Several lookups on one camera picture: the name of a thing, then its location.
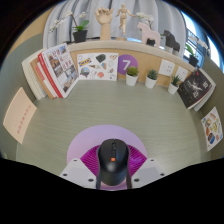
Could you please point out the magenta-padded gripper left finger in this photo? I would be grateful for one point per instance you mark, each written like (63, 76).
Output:
(78, 171)

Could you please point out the white orchid flowers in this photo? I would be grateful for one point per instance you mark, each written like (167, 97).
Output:
(145, 16)

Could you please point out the wooden mannequin figure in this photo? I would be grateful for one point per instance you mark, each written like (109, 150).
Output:
(123, 16)

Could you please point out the white wall socket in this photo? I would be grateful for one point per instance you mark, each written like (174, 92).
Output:
(166, 67)
(181, 73)

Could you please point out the white books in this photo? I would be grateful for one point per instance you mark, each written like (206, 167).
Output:
(29, 75)

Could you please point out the white orchid in black pot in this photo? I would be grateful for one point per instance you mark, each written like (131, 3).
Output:
(80, 35)
(193, 60)

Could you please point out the wooden desk shelf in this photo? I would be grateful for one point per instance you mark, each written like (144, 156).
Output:
(146, 55)

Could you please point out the tan book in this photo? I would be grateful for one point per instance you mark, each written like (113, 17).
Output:
(37, 76)

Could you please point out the white sticker sheet card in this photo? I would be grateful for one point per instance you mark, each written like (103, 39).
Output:
(97, 66)

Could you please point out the wooden hand model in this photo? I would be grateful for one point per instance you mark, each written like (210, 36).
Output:
(105, 20)

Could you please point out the small red and white book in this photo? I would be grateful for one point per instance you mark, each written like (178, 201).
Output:
(41, 78)

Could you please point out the pink horse figure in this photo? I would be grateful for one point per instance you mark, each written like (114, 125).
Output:
(148, 33)

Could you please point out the black computer mouse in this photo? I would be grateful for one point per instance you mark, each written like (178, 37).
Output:
(113, 163)

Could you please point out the red-spined photo cover book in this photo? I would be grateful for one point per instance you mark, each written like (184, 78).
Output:
(61, 68)

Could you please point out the colourful sticker card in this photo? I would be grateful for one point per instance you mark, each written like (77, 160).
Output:
(212, 128)

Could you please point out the window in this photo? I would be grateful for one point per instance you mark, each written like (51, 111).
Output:
(206, 36)

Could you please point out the beige book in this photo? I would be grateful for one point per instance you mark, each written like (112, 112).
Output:
(20, 115)

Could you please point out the grey curtain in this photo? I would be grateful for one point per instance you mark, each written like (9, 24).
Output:
(163, 16)

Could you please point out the round purple sign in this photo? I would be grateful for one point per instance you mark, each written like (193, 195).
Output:
(125, 63)

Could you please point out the black book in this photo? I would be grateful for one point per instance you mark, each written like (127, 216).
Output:
(195, 88)

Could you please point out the grey-green desk partition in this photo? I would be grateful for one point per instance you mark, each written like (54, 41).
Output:
(216, 90)
(10, 66)

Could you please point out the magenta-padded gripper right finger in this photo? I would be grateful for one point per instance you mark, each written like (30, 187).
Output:
(150, 170)

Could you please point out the black horse figure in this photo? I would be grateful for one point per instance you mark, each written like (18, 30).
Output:
(170, 40)

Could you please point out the purple mouse pad with wrist rest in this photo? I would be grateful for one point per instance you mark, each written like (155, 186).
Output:
(90, 136)

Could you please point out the small potted green plant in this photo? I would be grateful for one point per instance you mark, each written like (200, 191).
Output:
(173, 88)
(131, 80)
(150, 82)

